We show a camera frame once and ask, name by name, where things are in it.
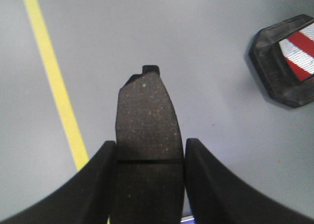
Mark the left red white traffic cone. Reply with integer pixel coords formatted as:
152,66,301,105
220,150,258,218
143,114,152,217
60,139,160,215
249,14,314,108

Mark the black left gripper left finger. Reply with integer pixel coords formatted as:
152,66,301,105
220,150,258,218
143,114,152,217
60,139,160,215
2,141,117,224

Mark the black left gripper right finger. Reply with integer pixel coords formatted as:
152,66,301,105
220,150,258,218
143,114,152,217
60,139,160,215
185,138,314,224

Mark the brake pad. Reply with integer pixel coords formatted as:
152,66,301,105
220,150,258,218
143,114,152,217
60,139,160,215
110,65,184,224

